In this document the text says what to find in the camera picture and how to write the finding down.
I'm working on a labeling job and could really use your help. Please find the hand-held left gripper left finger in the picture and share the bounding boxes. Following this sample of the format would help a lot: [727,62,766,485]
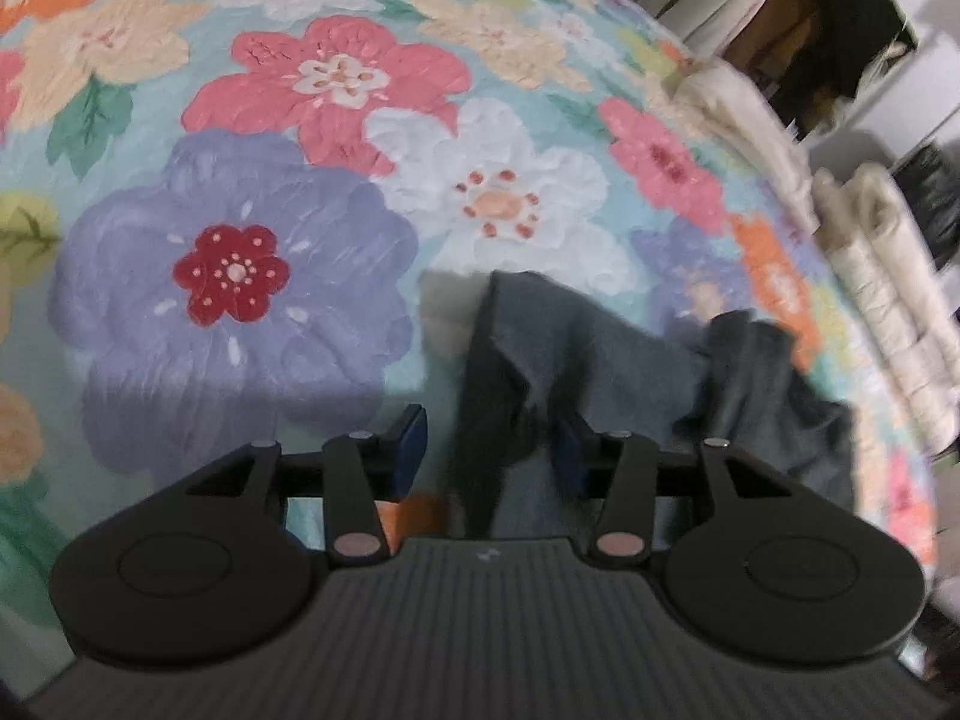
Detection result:
[184,403,430,569]

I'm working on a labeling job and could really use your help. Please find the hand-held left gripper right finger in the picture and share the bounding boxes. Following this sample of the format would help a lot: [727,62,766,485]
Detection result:
[553,418,800,569]

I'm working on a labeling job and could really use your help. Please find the dark grey polo shirt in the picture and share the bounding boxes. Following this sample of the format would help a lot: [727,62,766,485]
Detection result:
[448,268,857,541]

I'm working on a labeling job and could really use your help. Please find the floral quilt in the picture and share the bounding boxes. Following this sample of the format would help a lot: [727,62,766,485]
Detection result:
[0,0,938,638]

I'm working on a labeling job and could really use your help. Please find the white quilted folded blanket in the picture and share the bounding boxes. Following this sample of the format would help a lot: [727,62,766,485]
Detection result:
[811,161,960,458]

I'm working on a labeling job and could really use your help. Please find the cream folded garment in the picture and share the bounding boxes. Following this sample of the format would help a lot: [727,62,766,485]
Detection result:
[671,58,822,233]

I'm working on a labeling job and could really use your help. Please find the brown hanging garment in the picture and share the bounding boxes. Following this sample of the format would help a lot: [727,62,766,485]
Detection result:
[724,0,822,95]

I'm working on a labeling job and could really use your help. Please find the black hanging garment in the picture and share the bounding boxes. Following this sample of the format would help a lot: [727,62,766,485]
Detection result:
[780,0,920,137]

